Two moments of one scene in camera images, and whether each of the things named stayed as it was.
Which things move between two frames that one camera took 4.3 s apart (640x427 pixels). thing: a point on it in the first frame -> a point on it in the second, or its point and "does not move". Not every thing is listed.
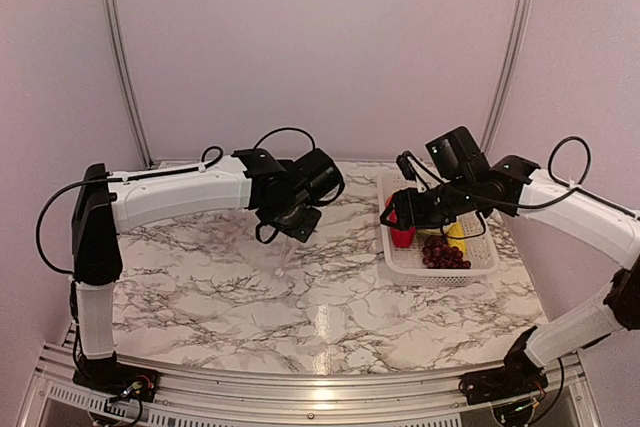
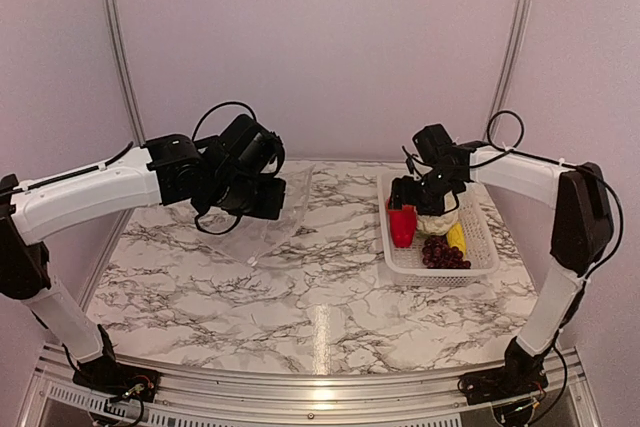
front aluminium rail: [229, 399] does not move
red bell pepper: [401, 236] does not move
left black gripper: [303, 233] -> [271, 206]
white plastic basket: [404, 265] does not move
